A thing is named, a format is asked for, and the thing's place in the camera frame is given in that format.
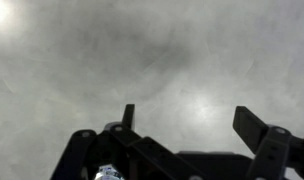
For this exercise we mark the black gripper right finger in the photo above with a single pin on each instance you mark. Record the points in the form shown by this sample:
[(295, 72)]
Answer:
[(248, 128)]

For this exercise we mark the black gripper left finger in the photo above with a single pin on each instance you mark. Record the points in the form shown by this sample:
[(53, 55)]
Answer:
[(129, 116)]

